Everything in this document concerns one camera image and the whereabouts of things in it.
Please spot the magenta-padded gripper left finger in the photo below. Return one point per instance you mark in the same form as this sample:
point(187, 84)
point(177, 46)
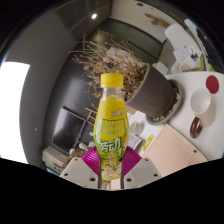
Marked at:
point(80, 171)

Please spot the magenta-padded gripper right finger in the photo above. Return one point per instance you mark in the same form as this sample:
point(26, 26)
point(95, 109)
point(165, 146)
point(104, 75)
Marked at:
point(143, 171)

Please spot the yellow drink bottle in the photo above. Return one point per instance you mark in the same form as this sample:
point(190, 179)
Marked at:
point(111, 133)

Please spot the white plaster busts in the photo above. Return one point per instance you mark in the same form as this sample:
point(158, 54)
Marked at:
point(81, 146)

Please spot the yellow marker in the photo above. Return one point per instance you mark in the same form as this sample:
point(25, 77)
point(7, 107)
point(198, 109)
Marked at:
point(147, 142)

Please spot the white cabinet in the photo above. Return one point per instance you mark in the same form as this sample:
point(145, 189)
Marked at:
point(53, 158)

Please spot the small white cup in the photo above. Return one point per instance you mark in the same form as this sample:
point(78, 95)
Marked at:
point(136, 128)

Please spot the wooden easel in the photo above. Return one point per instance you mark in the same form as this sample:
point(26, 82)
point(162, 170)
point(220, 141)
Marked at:
point(90, 116)

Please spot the grey plant saucer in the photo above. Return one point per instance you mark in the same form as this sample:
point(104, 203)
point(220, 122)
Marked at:
point(175, 110)

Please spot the grey pot with dried plant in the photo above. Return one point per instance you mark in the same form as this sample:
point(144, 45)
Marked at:
point(156, 90)

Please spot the long ceiling light panel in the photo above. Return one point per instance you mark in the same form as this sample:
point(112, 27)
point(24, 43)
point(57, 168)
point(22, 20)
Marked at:
point(13, 110)

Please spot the flat round red coaster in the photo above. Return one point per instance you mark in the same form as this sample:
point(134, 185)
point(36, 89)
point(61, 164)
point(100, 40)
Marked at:
point(212, 84)

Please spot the stack of papers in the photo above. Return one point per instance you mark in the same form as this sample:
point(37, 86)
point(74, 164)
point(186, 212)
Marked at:
point(188, 56)

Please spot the white chair with papers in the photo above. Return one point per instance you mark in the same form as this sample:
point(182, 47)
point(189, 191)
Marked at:
point(176, 35)

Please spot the wooden figure statue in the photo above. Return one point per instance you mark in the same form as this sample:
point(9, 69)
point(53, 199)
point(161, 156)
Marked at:
point(157, 20)

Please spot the round ceiling light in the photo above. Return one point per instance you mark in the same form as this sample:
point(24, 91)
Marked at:
point(94, 16)

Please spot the black wall screen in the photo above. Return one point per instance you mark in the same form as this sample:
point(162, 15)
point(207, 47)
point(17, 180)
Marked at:
point(68, 131)

